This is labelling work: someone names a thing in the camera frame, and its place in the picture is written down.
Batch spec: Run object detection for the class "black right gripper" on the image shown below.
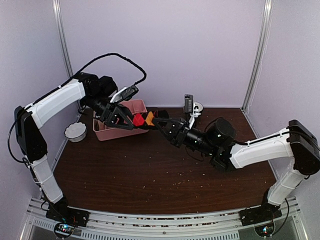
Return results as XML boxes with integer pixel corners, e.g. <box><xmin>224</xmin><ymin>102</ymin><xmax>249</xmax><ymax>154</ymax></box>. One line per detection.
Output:
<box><xmin>152</xmin><ymin>116</ymin><xmax>217</xmax><ymax>157</ymax></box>

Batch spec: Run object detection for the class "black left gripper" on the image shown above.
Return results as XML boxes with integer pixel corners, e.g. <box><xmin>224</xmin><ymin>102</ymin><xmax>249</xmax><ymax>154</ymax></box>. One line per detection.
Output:
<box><xmin>82</xmin><ymin>93</ymin><xmax>140</xmax><ymax>130</ymax></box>

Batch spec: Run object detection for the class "black red yellow argyle sock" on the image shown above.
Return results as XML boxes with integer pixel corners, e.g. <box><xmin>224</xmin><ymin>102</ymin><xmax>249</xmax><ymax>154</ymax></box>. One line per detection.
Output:
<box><xmin>132</xmin><ymin>110</ymin><xmax>170</xmax><ymax>130</ymax></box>

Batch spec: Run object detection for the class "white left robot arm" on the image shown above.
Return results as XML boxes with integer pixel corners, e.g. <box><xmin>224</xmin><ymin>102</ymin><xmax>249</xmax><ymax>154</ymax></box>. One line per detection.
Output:
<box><xmin>11</xmin><ymin>72</ymin><xmax>139</xmax><ymax>222</ymax></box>

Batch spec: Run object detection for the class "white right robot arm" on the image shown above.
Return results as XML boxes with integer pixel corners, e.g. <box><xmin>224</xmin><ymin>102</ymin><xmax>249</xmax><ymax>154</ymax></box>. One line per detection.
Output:
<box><xmin>152</xmin><ymin>117</ymin><xmax>320</xmax><ymax>221</ymax></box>

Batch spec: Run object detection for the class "pink divided organizer tray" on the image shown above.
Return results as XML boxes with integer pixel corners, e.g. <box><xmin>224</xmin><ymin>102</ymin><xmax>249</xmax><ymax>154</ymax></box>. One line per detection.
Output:
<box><xmin>93</xmin><ymin>99</ymin><xmax>151</xmax><ymax>142</ymax></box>

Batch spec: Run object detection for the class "dark blue white bowl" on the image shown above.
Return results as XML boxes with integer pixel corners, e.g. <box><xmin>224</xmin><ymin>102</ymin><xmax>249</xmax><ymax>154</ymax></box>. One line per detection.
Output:
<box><xmin>193</xmin><ymin>101</ymin><xmax>204</xmax><ymax>113</ymax></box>

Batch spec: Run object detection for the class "white scalloped bowl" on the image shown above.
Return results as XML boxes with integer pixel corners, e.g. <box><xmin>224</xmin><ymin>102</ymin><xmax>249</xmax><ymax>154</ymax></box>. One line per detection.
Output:
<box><xmin>64</xmin><ymin>122</ymin><xmax>87</xmax><ymax>143</ymax></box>

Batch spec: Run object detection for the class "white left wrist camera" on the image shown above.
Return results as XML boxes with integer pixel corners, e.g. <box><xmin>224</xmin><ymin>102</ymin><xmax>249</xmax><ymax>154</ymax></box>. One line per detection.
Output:
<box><xmin>110</xmin><ymin>85</ymin><xmax>139</xmax><ymax>103</ymax></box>

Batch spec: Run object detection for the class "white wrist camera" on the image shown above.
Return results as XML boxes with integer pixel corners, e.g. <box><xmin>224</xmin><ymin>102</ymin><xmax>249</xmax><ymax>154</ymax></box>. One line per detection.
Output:
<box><xmin>183</xmin><ymin>94</ymin><xmax>202</xmax><ymax>129</ymax></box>
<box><xmin>110</xmin><ymin>85</ymin><xmax>139</xmax><ymax>103</ymax></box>

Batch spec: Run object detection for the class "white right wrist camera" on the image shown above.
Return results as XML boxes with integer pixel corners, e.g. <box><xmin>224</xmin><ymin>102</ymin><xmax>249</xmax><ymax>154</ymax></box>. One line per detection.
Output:
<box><xmin>183</xmin><ymin>94</ymin><xmax>202</xmax><ymax>129</ymax></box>

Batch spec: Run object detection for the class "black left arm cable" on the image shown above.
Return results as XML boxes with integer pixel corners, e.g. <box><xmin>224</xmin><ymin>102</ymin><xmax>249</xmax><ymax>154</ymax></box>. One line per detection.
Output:
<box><xmin>67</xmin><ymin>52</ymin><xmax>148</xmax><ymax>87</ymax></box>

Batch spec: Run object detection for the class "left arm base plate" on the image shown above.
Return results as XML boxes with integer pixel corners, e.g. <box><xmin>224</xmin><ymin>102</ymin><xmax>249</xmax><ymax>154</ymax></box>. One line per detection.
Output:
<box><xmin>45</xmin><ymin>205</ymin><xmax>90</xmax><ymax>227</ymax></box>

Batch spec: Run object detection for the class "front aluminium rail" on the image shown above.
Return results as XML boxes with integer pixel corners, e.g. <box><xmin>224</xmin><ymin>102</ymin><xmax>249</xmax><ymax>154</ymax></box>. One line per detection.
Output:
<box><xmin>21</xmin><ymin>196</ymin><xmax>310</xmax><ymax>240</ymax></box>

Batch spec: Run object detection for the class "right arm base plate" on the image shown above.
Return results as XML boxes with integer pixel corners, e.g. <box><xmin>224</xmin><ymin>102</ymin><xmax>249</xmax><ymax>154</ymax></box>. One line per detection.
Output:
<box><xmin>239</xmin><ymin>206</ymin><xmax>283</xmax><ymax>226</ymax></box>

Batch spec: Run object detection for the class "left aluminium frame post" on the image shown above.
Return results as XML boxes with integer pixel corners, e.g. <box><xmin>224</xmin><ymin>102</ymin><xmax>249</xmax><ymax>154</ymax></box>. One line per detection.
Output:
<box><xmin>52</xmin><ymin>0</ymin><xmax>73</xmax><ymax>77</ymax></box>

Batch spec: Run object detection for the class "aluminium frame post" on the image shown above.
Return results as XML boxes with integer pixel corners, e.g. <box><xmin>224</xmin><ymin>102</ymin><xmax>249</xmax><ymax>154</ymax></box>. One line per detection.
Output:
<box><xmin>52</xmin><ymin>0</ymin><xmax>73</xmax><ymax>77</ymax></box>
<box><xmin>241</xmin><ymin>0</ymin><xmax>274</xmax><ymax>113</ymax></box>

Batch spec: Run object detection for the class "right aluminium frame post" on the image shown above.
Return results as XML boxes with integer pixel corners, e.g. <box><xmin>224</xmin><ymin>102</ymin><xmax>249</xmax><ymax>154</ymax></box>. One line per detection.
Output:
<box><xmin>241</xmin><ymin>0</ymin><xmax>274</xmax><ymax>113</ymax></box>

